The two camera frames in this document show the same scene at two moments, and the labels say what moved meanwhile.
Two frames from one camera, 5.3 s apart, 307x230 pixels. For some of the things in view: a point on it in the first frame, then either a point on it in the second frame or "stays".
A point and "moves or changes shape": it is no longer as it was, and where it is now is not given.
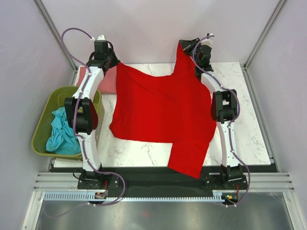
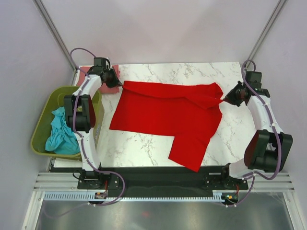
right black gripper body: x=189 y=49 → x=235 y=94
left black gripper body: x=112 y=61 → x=112 y=81
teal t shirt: x=63 y=140 stays
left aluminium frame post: x=54 y=32 stays
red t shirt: x=172 y=106 moves or changes shape
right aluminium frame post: x=244 y=66 stays
